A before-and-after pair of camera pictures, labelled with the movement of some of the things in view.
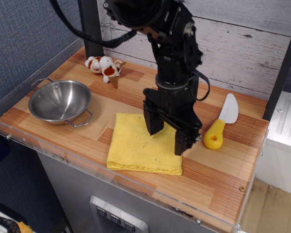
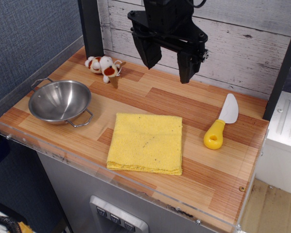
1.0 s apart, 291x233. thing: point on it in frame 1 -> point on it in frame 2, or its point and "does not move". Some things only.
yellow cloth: (133, 148) does not move
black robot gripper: (174, 100) -> (169, 23)
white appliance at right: (279, 163) does not move
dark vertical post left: (90, 21) does not move
